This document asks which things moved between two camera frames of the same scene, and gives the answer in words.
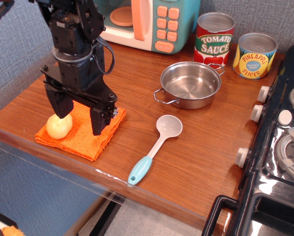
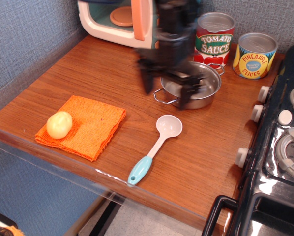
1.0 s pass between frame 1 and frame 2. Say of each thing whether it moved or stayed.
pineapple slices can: stayed
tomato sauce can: stayed
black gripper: moved
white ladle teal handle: stayed
